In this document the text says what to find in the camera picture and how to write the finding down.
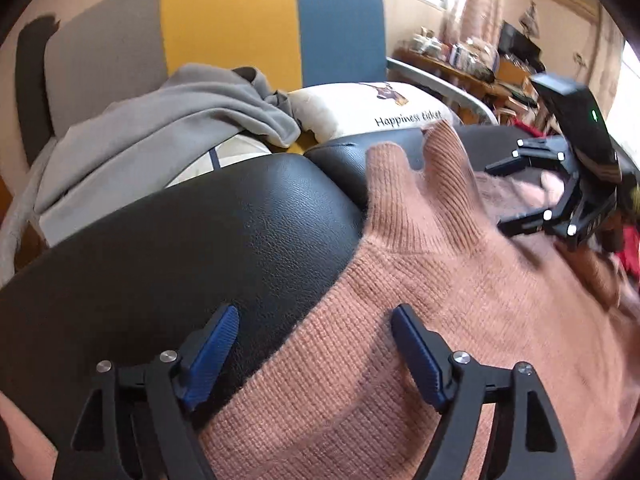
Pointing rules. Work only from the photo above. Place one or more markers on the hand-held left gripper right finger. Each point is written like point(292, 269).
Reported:
point(417, 360)

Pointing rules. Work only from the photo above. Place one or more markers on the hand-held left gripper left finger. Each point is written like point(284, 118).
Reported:
point(215, 355)

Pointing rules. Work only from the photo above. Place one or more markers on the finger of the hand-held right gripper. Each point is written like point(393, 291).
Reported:
point(535, 151)
point(530, 222)

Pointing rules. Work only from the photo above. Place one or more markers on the pink knitted sweater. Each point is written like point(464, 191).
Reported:
point(380, 285)

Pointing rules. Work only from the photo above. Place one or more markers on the red cloth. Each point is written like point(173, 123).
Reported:
point(527, 129)

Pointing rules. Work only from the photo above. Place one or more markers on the cluttered wooden desk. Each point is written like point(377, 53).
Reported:
point(465, 77)

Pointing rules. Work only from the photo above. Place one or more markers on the black monitor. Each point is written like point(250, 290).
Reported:
point(517, 42)

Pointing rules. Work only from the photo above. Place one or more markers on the pink patterned curtain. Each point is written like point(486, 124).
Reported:
point(475, 5)

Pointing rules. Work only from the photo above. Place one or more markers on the white printed pillow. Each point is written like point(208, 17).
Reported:
point(350, 105)

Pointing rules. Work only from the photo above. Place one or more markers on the white cloth with blue trim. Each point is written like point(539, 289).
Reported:
point(235, 155)

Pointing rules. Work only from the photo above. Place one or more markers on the grey garment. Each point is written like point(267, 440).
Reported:
point(150, 120)

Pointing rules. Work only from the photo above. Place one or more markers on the grey yellow blue armchair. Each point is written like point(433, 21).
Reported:
point(225, 25)

